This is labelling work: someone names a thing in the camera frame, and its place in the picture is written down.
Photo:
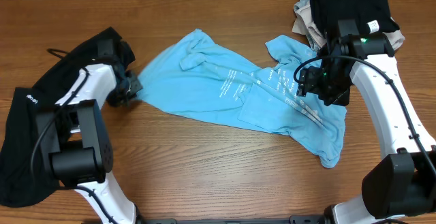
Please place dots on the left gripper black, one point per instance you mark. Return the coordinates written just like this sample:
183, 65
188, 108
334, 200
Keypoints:
132, 84

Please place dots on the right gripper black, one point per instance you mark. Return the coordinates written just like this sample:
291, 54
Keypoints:
310, 84

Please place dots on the light blue printed t-shirt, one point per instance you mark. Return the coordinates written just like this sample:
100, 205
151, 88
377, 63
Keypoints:
199, 79

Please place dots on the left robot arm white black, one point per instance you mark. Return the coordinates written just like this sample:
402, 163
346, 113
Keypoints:
73, 141

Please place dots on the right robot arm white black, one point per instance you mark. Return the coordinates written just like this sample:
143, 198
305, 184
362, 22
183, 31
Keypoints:
402, 184

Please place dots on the folded light grey-blue garment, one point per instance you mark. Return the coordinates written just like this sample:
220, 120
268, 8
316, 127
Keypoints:
304, 25

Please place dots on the folded beige garment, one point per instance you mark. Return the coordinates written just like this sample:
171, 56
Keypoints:
317, 18

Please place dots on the folded black garment on pile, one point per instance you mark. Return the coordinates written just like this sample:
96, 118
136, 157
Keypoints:
371, 16

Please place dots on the black garment on left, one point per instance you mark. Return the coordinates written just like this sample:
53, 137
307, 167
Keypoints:
18, 189

